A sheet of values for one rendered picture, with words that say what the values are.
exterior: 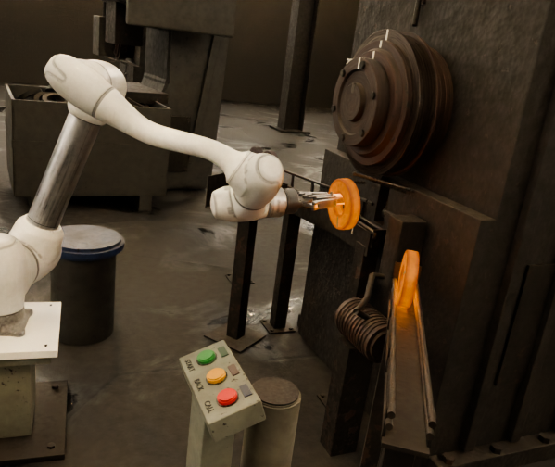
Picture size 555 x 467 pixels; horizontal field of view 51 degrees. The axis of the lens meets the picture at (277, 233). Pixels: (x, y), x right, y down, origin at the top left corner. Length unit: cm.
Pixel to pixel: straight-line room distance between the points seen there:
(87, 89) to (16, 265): 55
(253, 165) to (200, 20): 306
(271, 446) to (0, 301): 91
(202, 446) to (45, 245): 95
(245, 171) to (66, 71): 56
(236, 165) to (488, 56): 80
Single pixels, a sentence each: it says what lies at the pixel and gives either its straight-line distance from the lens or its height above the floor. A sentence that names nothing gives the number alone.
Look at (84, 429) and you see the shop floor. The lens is 209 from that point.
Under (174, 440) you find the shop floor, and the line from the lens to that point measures 203.
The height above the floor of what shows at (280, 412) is 50.
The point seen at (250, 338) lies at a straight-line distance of 262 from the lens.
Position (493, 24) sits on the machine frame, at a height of 139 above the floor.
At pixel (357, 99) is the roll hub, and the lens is 189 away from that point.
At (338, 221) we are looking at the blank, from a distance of 177.
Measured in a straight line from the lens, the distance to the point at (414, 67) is 182.
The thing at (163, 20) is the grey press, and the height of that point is 131.
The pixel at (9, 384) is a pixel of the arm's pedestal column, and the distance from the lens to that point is 195.
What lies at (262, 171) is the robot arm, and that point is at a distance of 142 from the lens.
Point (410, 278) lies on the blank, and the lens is 153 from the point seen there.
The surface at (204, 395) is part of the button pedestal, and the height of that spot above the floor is 59.
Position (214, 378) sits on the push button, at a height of 61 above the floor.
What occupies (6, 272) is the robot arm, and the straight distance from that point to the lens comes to 182.
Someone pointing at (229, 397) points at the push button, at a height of 61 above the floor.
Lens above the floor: 127
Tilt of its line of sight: 18 degrees down
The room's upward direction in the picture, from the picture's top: 7 degrees clockwise
